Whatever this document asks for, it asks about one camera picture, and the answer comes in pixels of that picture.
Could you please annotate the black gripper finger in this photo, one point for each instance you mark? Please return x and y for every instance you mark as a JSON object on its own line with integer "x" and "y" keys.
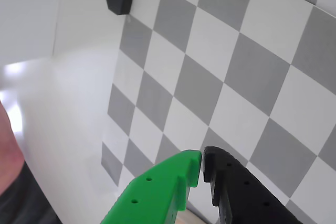
{"x": 244, "y": 200}

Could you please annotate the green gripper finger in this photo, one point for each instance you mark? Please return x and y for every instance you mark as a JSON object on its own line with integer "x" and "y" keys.
{"x": 157, "y": 197}

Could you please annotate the person bare forearm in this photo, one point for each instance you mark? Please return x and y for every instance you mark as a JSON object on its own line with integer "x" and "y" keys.
{"x": 9, "y": 155}

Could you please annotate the grey white checkerboard mat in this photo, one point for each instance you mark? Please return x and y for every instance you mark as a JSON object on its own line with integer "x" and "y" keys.
{"x": 223, "y": 77}

